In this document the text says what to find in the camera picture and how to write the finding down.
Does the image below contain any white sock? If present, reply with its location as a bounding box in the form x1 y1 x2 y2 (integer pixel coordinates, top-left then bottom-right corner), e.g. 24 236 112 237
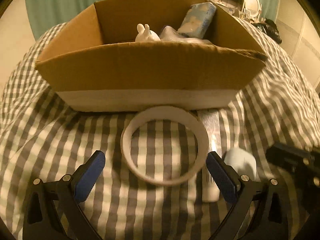
159 25 214 45

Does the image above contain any blue tissue packet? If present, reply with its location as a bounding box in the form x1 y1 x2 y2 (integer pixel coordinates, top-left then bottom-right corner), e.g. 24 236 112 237
177 2 217 39

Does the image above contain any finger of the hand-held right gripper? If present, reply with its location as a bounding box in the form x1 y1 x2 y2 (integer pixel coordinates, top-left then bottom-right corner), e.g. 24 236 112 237
266 142 320 195

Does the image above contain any pale blue oval case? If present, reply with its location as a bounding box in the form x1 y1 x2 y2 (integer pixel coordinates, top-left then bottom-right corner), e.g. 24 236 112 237
223 148 257 183

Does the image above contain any brown cardboard box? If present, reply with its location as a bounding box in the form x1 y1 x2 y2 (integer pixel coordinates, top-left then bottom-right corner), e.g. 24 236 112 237
35 0 267 113

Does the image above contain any black bag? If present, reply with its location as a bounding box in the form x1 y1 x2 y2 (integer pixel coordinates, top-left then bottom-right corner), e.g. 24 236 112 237
251 19 282 43

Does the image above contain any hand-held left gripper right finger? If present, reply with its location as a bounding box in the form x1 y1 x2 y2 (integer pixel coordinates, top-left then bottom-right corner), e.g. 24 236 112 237
206 151 289 240

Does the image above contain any grey checkered blanket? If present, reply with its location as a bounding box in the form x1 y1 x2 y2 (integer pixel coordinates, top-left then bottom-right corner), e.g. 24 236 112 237
0 17 320 240

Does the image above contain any white oval mirror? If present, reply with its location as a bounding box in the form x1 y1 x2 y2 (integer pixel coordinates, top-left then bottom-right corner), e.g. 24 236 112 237
242 0 262 15

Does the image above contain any silver white tube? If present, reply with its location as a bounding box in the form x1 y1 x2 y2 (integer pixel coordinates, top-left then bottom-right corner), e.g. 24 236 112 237
197 109 222 203

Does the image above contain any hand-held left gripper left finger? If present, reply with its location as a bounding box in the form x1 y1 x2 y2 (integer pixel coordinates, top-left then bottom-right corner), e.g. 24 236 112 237
22 150 107 240

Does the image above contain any beige tape ring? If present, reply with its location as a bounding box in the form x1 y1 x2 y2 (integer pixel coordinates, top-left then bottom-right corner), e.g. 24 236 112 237
120 106 209 186

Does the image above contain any white rabbit figurine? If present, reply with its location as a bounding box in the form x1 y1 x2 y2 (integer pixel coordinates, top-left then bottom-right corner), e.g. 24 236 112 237
135 24 161 42

